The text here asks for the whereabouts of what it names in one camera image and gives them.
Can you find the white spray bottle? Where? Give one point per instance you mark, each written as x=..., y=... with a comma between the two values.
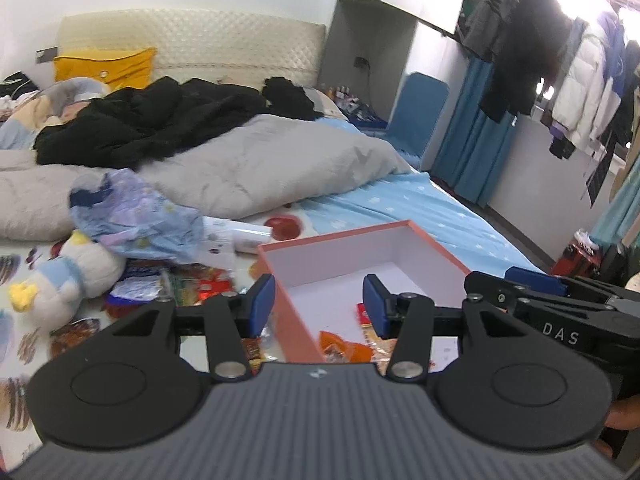
x=246, y=237

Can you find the yellow pillow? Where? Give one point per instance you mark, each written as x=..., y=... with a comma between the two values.
x=116, y=68

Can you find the blue curtain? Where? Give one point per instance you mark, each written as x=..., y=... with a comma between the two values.
x=474, y=149

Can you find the orange snack in box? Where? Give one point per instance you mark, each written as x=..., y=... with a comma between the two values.
x=336, y=350

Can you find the blue folding chair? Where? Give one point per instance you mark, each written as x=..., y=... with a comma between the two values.
x=416, y=114

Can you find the white duck plush toy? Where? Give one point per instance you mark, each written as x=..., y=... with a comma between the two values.
x=51, y=296

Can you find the white hanging puffer jacket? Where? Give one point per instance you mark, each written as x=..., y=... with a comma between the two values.
x=592, y=88

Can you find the pink cardboard box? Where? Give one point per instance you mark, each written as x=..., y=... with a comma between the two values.
x=319, y=280

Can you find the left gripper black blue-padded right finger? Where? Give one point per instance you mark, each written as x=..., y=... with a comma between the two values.
x=413, y=320

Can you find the blue purple plastic bag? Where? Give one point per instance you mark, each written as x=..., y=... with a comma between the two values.
x=128, y=216

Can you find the fruit print bed sheet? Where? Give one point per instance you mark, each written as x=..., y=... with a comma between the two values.
x=416, y=197

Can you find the red snack packet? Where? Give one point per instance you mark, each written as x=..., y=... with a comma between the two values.
x=194, y=284

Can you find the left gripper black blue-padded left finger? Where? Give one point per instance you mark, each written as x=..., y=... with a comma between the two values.
x=224, y=320

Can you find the grey duvet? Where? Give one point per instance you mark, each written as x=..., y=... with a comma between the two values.
x=264, y=164

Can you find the black hanging jacket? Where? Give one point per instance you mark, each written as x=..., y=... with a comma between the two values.
x=530, y=53

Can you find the cream quilted headboard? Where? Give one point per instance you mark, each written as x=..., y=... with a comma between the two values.
x=241, y=47

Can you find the black clothing pile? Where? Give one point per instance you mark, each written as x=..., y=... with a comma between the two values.
x=132, y=126

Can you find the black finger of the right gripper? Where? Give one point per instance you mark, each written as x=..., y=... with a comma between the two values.
x=521, y=293

